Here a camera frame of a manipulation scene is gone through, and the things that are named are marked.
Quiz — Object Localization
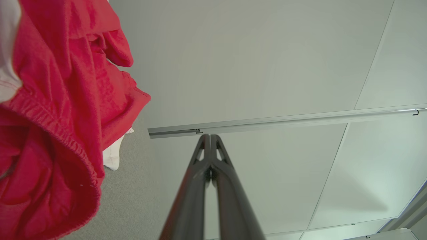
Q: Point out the aluminium partition post with bracket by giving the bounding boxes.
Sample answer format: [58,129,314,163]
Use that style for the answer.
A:
[148,104,427,139]

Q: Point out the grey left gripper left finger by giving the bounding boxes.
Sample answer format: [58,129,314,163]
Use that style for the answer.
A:
[159,134,211,240]

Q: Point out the red jersey with white sleeves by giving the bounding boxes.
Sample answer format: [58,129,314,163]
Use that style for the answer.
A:
[0,0,134,171]

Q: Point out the grey partition corner frame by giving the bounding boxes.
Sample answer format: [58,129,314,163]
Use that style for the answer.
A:
[377,180,427,234]

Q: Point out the red shorts with elastic waistband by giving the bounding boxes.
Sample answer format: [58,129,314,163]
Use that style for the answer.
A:
[0,0,151,240]

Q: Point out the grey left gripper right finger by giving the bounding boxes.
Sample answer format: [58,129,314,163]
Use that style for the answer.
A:
[211,134,266,240]

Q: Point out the thin grey partition post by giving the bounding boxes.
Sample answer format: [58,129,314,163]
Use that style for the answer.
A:
[344,228,419,240]

